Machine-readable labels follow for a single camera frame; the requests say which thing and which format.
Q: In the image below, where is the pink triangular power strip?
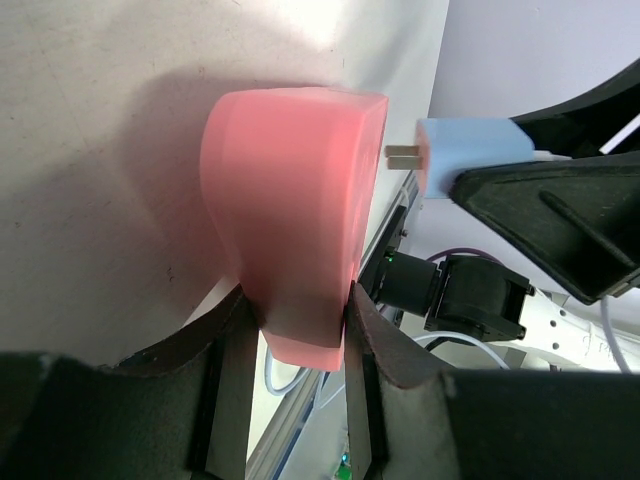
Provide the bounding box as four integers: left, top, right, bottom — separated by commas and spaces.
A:
200, 87, 389, 351

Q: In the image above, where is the blue charger plug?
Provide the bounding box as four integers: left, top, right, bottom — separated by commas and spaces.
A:
384, 117, 534, 199

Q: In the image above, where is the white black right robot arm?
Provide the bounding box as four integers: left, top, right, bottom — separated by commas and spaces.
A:
360, 64, 639, 373

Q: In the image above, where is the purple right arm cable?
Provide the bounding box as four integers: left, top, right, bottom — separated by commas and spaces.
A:
424, 245, 496, 264

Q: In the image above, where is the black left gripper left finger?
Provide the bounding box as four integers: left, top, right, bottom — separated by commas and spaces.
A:
1, 288, 258, 479

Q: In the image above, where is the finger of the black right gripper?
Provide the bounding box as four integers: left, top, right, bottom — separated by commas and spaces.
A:
449, 152, 639, 304
513, 61, 639, 155

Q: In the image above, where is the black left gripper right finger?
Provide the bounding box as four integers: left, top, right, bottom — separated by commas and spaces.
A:
344, 285, 639, 479

